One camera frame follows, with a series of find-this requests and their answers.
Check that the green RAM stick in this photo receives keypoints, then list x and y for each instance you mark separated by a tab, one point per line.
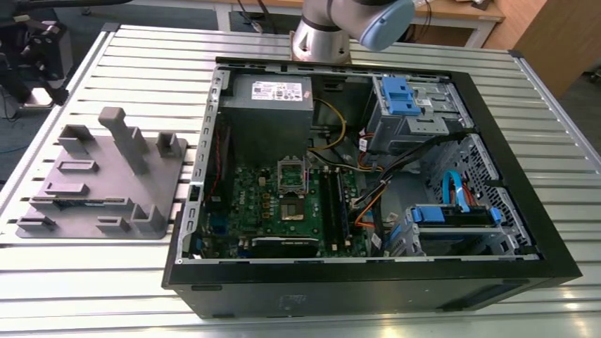
80	203

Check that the grey plastic parts rack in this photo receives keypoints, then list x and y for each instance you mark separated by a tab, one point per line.
108	183

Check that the grey metal drive cage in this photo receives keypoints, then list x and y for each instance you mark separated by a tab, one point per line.
423	130

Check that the black graphics card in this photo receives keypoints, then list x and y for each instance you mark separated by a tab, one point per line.
281	248

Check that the green motherboard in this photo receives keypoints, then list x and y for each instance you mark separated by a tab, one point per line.
253	211

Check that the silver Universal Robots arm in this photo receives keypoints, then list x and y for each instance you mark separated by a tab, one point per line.
324	38

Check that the white framed desk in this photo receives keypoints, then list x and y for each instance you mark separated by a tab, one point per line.
221	19

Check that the CPU socket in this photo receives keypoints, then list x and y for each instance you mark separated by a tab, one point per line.
293	209

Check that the wooden cabinet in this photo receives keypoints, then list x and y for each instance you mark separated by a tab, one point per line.
553	42

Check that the black open PC case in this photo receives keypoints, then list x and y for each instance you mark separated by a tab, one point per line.
328	292

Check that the grey power supply unit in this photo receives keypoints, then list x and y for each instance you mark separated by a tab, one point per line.
241	91

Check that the white power supply label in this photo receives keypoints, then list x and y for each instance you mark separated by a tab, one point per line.
277	92

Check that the blue plastic drive latch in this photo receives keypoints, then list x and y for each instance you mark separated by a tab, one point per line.
399	95

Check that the hard disk in blue carrier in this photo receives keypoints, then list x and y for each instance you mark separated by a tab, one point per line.
427	214

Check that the wooden desk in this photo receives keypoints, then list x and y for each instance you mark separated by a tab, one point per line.
469	14

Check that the black RAM slot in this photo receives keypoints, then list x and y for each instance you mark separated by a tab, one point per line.
329	211
341	211

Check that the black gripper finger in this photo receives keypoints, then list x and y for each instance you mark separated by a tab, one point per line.
59	70
29	67

